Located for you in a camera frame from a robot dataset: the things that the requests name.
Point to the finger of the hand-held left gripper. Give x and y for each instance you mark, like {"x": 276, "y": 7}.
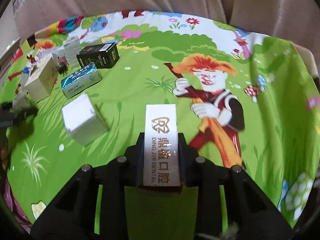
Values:
{"x": 15, "y": 116}

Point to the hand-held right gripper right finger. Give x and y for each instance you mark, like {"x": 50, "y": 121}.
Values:
{"x": 182, "y": 152}

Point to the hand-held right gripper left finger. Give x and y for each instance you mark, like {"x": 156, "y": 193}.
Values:
{"x": 140, "y": 152}

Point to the long white box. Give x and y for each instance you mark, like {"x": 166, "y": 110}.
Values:
{"x": 161, "y": 142}

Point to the beige box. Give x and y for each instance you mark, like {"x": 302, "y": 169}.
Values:
{"x": 40, "y": 80}

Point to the white printed box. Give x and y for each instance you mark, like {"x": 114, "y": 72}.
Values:
{"x": 71, "y": 52}

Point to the white cube box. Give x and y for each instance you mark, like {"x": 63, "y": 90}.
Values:
{"x": 82, "y": 122}

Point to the black binder clips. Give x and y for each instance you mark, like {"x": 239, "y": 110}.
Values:
{"x": 62, "y": 69}

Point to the printed blanket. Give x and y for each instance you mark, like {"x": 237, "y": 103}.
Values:
{"x": 140, "y": 85}

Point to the shiny blue box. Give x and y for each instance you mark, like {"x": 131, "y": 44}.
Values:
{"x": 80, "y": 80}

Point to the black box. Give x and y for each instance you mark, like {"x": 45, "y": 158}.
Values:
{"x": 100, "y": 55}

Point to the plain white box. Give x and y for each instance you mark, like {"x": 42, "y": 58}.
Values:
{"x": 93, "y": 41}

